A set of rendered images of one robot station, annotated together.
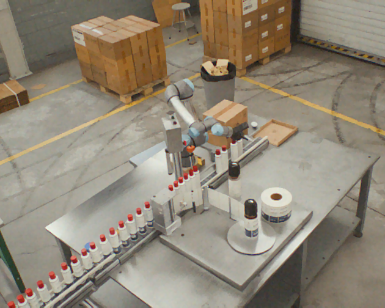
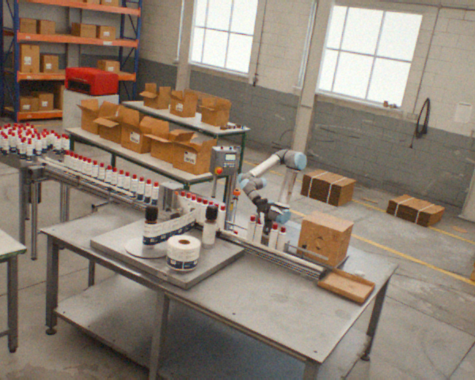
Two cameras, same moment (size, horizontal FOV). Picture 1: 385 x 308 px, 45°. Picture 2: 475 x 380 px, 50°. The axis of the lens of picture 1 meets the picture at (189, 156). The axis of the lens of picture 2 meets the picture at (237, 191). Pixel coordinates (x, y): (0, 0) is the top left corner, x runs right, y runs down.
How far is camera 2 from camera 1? 387 cm
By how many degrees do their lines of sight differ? 66
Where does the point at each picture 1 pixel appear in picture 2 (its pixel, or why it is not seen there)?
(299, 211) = (184, 275)
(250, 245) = (134, 245)
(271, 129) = (354, 285)
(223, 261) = (119, 234)
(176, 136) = (213, 157)
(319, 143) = (335, 315)
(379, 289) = not seen: outside the picture
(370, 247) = not seen: outside the picture
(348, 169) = (279, 328)
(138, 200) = not seen: hidden behind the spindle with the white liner
